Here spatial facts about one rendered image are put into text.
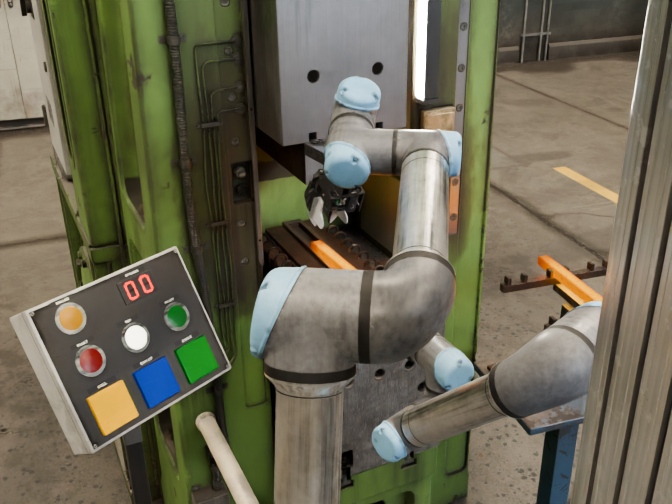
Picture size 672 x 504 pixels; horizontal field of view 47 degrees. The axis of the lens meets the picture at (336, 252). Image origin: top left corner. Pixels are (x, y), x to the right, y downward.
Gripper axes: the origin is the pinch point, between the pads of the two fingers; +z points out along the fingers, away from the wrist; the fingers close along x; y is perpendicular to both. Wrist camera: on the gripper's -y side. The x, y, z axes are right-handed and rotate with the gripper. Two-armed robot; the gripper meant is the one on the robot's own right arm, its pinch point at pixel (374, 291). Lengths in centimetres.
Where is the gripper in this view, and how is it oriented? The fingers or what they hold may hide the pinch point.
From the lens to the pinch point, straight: 176.6
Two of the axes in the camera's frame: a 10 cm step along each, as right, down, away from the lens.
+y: 0.3, 9.1, 4.2
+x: 9.0, -2.1, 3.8
